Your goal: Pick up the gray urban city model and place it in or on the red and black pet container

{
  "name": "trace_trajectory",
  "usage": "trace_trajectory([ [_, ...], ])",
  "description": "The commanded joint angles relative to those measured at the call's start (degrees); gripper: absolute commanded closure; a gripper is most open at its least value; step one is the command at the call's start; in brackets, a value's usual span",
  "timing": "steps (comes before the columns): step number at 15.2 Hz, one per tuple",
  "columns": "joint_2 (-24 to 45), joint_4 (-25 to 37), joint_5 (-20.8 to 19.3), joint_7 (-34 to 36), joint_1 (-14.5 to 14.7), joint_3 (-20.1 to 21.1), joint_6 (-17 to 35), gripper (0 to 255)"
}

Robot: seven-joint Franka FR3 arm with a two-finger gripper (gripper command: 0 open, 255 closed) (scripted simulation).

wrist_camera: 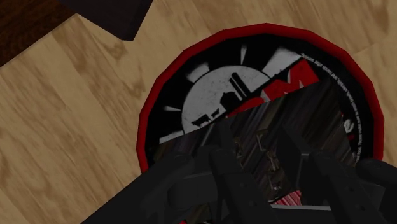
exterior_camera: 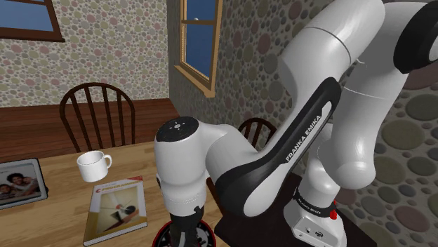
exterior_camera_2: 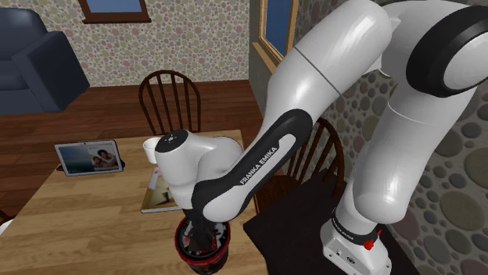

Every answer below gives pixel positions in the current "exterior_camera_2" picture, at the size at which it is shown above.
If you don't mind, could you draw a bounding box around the red and black bowl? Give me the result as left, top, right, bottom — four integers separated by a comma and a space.
174, 217, 232, 275

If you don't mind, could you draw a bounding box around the pale picture book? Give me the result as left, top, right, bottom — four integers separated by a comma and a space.
139, 166, 185, 215

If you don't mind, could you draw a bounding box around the dark wooden spindle chair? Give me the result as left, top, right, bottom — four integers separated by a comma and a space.
138, 70, 203, 137
253, 116, 346, 215

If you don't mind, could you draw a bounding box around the dark robot stand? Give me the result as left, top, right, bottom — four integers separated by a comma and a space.
242, 168, 421, 275

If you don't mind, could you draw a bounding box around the white cup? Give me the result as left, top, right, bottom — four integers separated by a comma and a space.
142, 137, 163, 165

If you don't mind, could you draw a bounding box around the wooden table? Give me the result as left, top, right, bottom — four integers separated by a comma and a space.
0, 129, 268, 275

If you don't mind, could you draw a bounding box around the tablet with photo screen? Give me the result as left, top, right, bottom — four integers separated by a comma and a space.
54, 139, 125, 177

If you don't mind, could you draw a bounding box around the light wood framed window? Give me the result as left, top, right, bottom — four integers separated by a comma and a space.
251, 0, 300, 74

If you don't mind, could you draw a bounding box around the dark blue armchair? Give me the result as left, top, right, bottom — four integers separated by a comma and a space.
0, 7, 92, 116

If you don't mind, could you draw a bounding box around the dark brown framed window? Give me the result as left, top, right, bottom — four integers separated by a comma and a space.
77, 0, 152, 25

